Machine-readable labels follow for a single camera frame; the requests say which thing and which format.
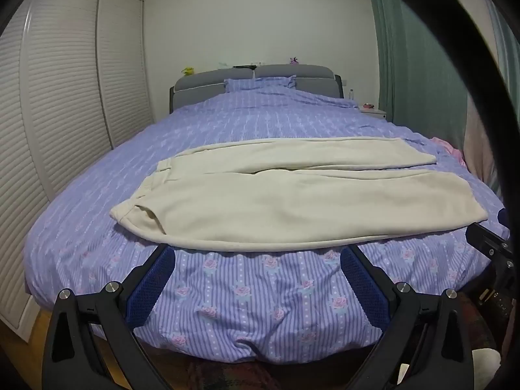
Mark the purple floral pillow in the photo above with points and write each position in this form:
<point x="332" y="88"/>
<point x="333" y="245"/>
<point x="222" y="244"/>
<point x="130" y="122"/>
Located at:
<point x="250" y="84"/>

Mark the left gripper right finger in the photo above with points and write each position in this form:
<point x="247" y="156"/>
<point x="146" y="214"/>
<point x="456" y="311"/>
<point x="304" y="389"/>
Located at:
<point x="424" y="342"/>

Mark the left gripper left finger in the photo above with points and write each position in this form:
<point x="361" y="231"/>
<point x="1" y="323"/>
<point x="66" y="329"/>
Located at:
<point x="71" y="357"/>

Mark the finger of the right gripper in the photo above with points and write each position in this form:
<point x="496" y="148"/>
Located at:
<point x="486" y="241"/>
<point x="502" y="217"/>

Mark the yellow plush toy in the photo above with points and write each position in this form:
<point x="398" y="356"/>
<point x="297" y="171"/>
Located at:
<point x="188" y="71"/>

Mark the pink blanket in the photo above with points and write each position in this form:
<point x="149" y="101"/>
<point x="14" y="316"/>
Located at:
<point x="451" y="150"/>

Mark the cream fleece pants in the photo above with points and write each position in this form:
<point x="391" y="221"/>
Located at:
<point x="289" y="194"/>

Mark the grey upholstered headboard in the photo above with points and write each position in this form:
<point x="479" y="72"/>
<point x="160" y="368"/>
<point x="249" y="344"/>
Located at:
<point x="199" y="87"/>

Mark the white louvered wardrobe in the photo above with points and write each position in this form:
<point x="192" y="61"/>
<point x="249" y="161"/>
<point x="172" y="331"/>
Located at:
<point x="73" y="87"/>

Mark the green curtain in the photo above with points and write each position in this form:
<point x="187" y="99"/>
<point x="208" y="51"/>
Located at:
<point x="419" y="86"/>

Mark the white bedside table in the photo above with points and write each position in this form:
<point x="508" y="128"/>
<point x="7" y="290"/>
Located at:
<point x="372" y="112"/>

